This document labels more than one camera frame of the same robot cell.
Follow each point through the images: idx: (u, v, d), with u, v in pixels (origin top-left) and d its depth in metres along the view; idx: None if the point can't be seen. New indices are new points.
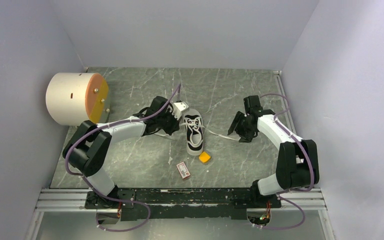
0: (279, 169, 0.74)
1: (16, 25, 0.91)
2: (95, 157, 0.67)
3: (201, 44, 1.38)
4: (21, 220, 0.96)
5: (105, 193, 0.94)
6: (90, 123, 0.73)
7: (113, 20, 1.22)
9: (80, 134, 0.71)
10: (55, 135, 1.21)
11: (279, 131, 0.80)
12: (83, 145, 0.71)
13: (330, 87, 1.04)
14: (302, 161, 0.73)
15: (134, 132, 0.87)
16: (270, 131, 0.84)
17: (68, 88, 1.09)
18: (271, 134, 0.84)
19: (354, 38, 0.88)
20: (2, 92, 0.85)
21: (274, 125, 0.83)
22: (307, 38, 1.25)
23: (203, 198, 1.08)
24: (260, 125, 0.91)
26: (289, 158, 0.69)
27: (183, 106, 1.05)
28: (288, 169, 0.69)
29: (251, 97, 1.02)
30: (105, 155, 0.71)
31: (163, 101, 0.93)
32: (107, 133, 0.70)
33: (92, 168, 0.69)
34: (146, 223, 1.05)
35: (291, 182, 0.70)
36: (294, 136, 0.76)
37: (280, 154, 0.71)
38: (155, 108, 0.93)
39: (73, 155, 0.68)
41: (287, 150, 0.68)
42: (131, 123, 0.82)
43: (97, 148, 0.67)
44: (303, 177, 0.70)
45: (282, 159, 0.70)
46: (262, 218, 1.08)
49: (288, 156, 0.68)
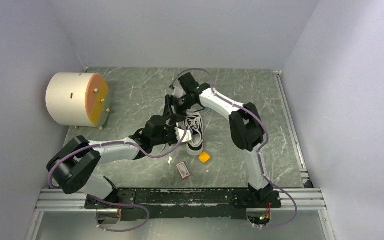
0: (233, 136, 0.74)
1: (16, 26, 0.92)
2: (76, 176, 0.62)
3: (201, 45, 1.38)
4: (21, 220, 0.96)
5: (101, 198, 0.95)
6: (82, 139, 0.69)
7: (113, 20, 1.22)
9: (70, 149, 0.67)
10: (55, 135, 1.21)
11: (223, 104, 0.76)
12: (70, 162, 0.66)
13: (330, 86, 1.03)
14: (250, 122, 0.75)
15: (126, 154, 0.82)
16: (213, 105, 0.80)
17: (66, 90, 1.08)
18: (217, 108, 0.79)
19: (353, 38, 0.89)
20: (2, 93, 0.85)
21: (217, 99, 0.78)
22: (307, 37, 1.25)
23: (204, 198, 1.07)
24: (202, 101, 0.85)
26: (240, 124, 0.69)
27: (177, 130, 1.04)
28: (242, 134, 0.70)
29: (185, 74, 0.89)
30: (89, 175, 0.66)
31: (156, 124, 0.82)
32: (96, 153, 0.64)
33: (74, 186, 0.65)
34: (146, 223, 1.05)
35: (247, 143, 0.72)
36: (237, 105, 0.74)
37: (231, 125, 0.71)
38: (149, 132, 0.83)
39: (58, 170, 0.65)
41: (235, 118, 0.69)
42: (125, 145, 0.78)
43: (79, 169, 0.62)
44: (256, 134, 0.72)
45: (234, 127, 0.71)
46: (262, 218, 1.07)
49: (238, 122, 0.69)
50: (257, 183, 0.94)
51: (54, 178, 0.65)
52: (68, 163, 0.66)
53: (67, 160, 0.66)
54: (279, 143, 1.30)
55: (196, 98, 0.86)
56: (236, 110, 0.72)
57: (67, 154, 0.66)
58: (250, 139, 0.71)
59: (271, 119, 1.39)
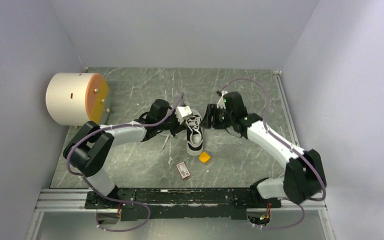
0: (287, 185, 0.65)
1: (16, 26, 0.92)
2: (94, 158, 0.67)
3: (201, 45, 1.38)
4: (21, 220, 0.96)
5: (105, 194, 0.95)
6: (93, 124, 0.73)
7: (113, 21, 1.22)
9: (82, 134, 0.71)
10: (55, 135, 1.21)
11: (278, 145, 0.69)
12: (84, 146, 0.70)
13: (330, 86, 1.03)
14: (308, 172, 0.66)
15: (134, 137, 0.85)
16: (265, 143, 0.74)
17: (66, 90, 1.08)
18: (268, 146, 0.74)
19: (353, 38, 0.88)
20: (2, 93, 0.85)
21: (270, 137, 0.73)
22: (307, 36, 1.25)
23: (203, 198, 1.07)
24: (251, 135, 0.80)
26: (299, 175, 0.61)
27: (186, 110, 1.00)
28: (300, 184, 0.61)
29: (234, 96, 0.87)
30: (105, 155, 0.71)
31: (161, 106, 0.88)
32: (109, 135, 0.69)
33: (93, 168, 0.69)
34: (146, 223, 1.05)
35: (304, 195, 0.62)
36: (297, 151, 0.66)
37: (288, 174, 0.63)
38: (154, 113, 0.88)
39: (74, 155, 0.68)
41: (293, 166, 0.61)
42: (133, 127, 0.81)
43: (98, 149, 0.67)
44: (312, 186, 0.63)
45: (291, 176, 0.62)
46: (262, 218, 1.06)
49: (297, 172, 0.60)
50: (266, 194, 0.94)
51: (71, 163, 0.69)
52: (83, 147, 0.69)
53: (82, 145, 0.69)
54: None
55: (242, 130, 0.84)
56: (295, 156, 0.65)
57: (80, 139, 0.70)
58: (306, 191, 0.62)
59: (271, 119, 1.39)
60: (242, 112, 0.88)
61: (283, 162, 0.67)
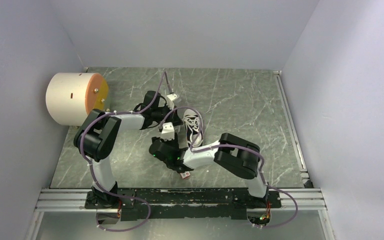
0: (234, 173, 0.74)
1: (16, 26, 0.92)
2: (107, 140, 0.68)
3: (201, 45, 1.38)
4: (21, 220, 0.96)
5: (108, 190, 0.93)
6: (99, 111, 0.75)
7: (113, 21, 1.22)
9: (90, 121, 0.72)
10: (55, 135, 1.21)
11: (204, 152, 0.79)
12: (93, 132, 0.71)
13: (330, 86, 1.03)
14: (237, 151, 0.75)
15: (134, 125, 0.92)
16: (199, 160, 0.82)
17: (66, 89, 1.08)
18: (204, 160, 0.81)
19: (353, 38, 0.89)
20: (2, 93, 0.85)
21: (198, 153, 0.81)
22: (307, 37, 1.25)
23: (203, 198, 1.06)
24: (190, 164, 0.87)
26: (230, 160, 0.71)
27: (174, 95, 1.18)
28: (238, 165, 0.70)
29: (160, 149, 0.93)
30: (115, 139, 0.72)
31: (152, 95, 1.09)
32: (116, 118, 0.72)
33: (105, 152, 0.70)
34: (146, 222, 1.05)
35: (250, 169, 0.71)
36: (215, 145, 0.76)
37: (225, 166, 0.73)
38: (147, 102, 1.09)
39: (85, 141, 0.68)
41: (220, 158, 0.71)
42: (133, 115, 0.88)
43: (109, 130, 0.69)
44: (247, 157, 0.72)
45: (229, 166, 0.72)
46: (262, 218, 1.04)
49: (226, 158, 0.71)
50: (262, 191, 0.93)
51: (82, 150, 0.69)
52: (92, 133, 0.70)
53: (90, 131, 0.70)
54: (279, 143, 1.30)
55: (184, 169, 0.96)
56: (217, 149, 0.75)
57: (88, 125, 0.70)
58: (246, 164, 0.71)
59: (271, 119, 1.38)
60: (174, 153, 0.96)
61: None
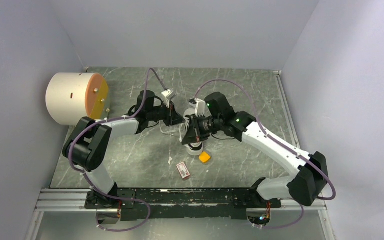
0: (294, 189, 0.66)
1: (16, 26, 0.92)
2: (96, 150, 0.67)
3: (201, 45, 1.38)
4: (21, 220, 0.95)
5: (105, 192, 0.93)
6: (89, 119, 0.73)
7: (112, 20, 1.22)
9: (79, 130, 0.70)
10: (54, 135, 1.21)
11: (283, 152, 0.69)
12: (84, 142, 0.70)
13: (330, 86, 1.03)
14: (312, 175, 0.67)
15: (129, 129, 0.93)
16: (269, 152, 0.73)
17: (66, 90, 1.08)
18: (269, 151, 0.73)
19: (353, 38, 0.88)
20: (2, 93, 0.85)
21: (271, 141, 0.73)
22: (307, 37, 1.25)
23: (203, 198, 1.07)
24: (247, 139, 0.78)
26: (310, 181, 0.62)
27: (168, 92, 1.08)
28: (309, 192, 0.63)
29: (219, 98, 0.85)
30: (106, 148, 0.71)
31: (143, 96, 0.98)
32: (107, 126, 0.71)
33: (95, 162, 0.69)
34: (146, 223, 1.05)
35: (312, 197, 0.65)
36: (303, 156, 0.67)
37: (296, 180, 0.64)
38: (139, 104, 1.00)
39: (75, 151, 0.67)
41: (303, 175, 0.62)
42: (126, 120, 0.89)
43: (98, 141, 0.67)
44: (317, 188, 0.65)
45: (301, 184, 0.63)
46: (262, 218, 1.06)
49: (309, 179, 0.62)
50: (267, 195, 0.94)
51: (73, 160, 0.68)
52: (82, 142, 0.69)
53: (80, 140, 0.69)
54: None
55: (235, 133, 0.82)
56: (301, 162, 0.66)
57: (78, 135, 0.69)
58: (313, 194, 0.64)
59: (271, 119, 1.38)
60: (230, 113, 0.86)
61: (288, 167, 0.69)
